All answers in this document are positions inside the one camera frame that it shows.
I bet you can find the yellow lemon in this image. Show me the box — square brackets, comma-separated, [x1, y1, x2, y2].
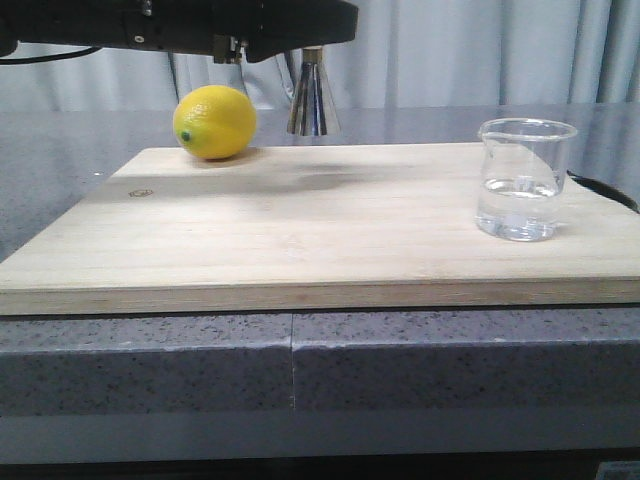
[172, 85, 257, 160]

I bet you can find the clear glass beaker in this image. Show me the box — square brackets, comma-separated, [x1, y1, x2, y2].
[475, 118, 578, 242]

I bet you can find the light wooden cutting board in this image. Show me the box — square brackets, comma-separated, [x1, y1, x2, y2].
[1, 143, 639, 315]

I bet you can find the black cable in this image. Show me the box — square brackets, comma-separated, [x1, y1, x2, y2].
[0, 45, 101, 65]

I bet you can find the steel double jigger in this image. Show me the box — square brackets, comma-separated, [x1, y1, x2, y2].
[287, 46, 341, 136]

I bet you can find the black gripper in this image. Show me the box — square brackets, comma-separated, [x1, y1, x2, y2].
[1, 0, 359, 63]

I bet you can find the grey curtain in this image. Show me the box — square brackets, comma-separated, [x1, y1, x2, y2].
[1, 1, 639, 112]

